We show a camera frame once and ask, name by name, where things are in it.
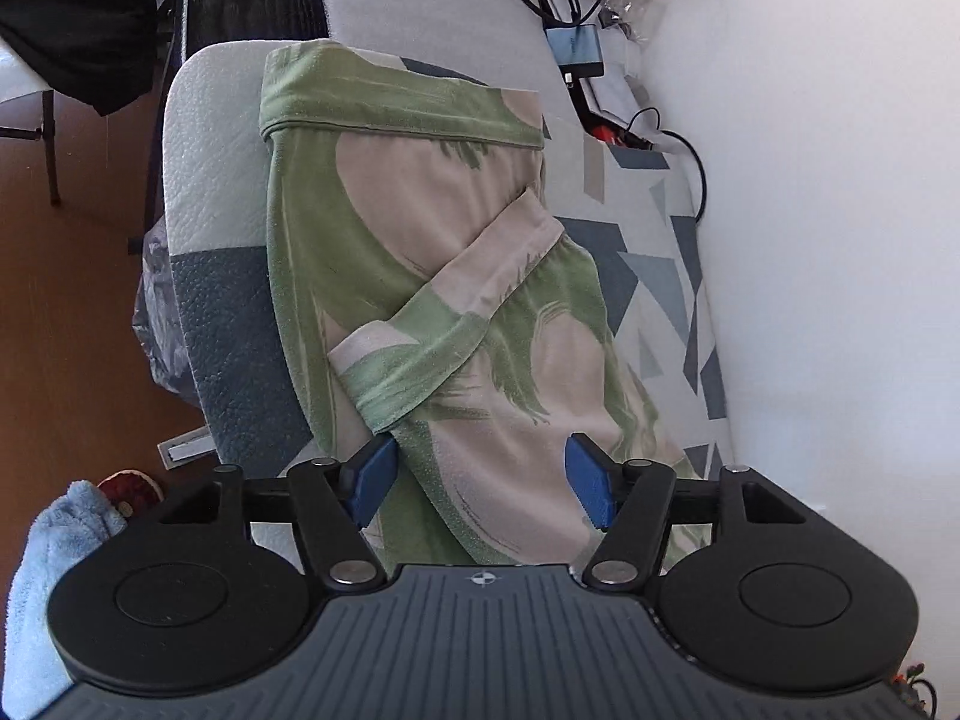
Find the grey usb hub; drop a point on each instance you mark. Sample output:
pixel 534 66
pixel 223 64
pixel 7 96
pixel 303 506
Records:
pixel 574 49

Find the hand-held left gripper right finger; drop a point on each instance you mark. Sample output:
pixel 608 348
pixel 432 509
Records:
pixel 589 481

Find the light blue towel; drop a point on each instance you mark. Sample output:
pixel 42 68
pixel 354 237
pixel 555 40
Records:
pixel 45 600

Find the green and beige patterned pants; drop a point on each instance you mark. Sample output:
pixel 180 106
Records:
pixel 420 240

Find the red charger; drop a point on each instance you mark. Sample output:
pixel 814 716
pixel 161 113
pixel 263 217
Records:
pixel 619 135

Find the geometric patterned mattress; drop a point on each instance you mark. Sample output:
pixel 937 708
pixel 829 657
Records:
pixel 217 315

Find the black cloth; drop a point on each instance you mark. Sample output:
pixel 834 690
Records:
pixel 67 22

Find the red slipper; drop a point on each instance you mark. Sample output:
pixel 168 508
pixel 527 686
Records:
pixel 131 491

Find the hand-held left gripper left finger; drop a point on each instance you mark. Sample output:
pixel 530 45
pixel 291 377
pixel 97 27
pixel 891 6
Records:
pixel 373 486

